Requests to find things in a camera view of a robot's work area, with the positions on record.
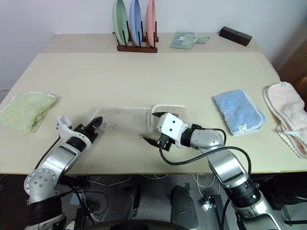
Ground light green towel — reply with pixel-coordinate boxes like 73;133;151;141
0;91;59;134

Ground black floor box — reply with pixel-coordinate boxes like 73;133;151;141
200;194;224;212

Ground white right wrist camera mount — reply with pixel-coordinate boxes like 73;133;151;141
156;113;190;148

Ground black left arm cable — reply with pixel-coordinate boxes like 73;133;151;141
34;136;61;171

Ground blue plate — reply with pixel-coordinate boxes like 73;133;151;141
129;0;142;46

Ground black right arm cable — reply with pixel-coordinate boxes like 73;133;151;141
159;123;253;174

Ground green plate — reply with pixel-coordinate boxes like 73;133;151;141
112;0;129;46

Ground brown wooden furniture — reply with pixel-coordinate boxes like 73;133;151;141
277;42;307;90

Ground small pale green cloth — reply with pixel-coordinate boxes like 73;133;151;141
196;35;211;45

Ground pink towel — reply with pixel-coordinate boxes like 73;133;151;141
262;81;307;159

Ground green striped folded cloth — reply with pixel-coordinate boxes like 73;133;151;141
170;31;199;50

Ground dark wooden plate rack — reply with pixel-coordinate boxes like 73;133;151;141
116;21;159;54

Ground large dark rounded shape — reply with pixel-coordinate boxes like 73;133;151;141
169;185;200;225

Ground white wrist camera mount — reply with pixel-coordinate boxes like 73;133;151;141
156;113;190;148
55;115;92;147

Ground light blue folded towel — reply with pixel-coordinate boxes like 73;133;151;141
211;89;268;137

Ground black bulky floor object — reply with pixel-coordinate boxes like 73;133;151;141
253;175;307;212

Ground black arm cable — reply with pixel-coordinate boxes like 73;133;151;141
34;136;61;171
159;123;253;174

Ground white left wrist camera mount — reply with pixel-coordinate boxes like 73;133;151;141
55;115;92;147

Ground beige towel with white trim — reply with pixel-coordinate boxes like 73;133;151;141
92;103;188;135

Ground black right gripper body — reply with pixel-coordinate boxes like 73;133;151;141
157;133;174;152

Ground white floor cable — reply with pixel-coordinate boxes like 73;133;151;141
87;174;169;188
193;173;223;195

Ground dark brown rectangular box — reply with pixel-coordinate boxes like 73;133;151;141
219;26;253;46

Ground small dark rounded shape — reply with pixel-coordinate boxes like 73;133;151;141
121;184;142;218

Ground pink plate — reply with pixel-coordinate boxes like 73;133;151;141
145;0;156;48

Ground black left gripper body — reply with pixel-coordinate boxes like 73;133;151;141
73;123;99;143

